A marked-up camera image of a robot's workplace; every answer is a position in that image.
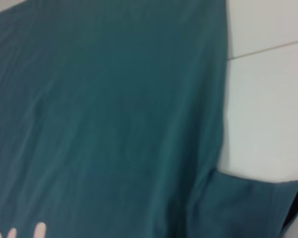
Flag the teal FREE print t-shirt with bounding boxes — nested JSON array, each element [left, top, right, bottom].
[[0, 0, 298, 238]]

